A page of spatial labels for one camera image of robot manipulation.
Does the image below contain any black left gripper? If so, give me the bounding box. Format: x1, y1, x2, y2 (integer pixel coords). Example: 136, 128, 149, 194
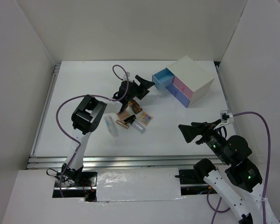
126, 75, 154, 102

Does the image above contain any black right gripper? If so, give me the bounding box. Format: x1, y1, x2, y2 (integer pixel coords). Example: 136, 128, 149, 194
177, 117, 230, 163

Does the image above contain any light blue drawer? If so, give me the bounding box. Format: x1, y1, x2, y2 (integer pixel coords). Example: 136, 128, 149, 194
152, 68, 175, 90

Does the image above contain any rose gold lipstick tube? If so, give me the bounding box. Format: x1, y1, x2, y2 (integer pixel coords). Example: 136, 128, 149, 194
116, 120, 129, 129

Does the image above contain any black gold lipstick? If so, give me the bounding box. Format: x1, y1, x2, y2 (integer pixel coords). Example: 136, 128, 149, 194
123, 115, 136, 124

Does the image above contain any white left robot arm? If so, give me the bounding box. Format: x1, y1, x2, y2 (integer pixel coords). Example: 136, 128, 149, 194
60, 75, 155, 186

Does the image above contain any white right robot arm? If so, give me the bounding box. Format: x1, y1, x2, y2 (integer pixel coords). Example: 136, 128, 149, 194
178, 120, 279, 224

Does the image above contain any long brown eyeshadow palette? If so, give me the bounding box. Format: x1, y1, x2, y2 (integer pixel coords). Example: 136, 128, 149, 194
128, 99, 143, 114

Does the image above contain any colourful glitter eyeshadow palette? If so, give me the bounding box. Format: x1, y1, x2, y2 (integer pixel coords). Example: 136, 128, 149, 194
138, 112, 153, 126

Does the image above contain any pink four-pan eyeshadow palette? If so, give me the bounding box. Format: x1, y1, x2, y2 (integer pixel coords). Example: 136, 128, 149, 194
116, 110, 133, 120

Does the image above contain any purple-blue drawer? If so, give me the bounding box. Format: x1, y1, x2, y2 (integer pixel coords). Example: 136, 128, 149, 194
166, 84, 190, 108

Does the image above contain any pink drawer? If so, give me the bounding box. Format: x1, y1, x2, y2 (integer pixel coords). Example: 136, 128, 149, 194
173, 76, 193, 99

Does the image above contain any small bottle black cap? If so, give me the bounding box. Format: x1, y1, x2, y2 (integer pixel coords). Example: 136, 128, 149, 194
132, 120, 145, 133

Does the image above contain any white drawer cabinet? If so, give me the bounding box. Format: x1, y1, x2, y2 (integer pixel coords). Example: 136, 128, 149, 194
167, 56, 214, 108

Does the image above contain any clear plastic bottle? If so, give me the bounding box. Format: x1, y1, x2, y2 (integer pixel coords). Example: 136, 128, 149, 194
104, 115, 119, 137

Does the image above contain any white front cover board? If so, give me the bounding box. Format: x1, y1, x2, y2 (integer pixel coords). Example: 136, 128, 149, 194
96, 168, 182, 202

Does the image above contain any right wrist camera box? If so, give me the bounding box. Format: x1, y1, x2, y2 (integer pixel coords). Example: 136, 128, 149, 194
220, 111, 234, 124

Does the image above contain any aluminium frame rail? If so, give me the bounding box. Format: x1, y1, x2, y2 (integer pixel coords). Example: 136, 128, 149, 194
27, 61, 227, 169

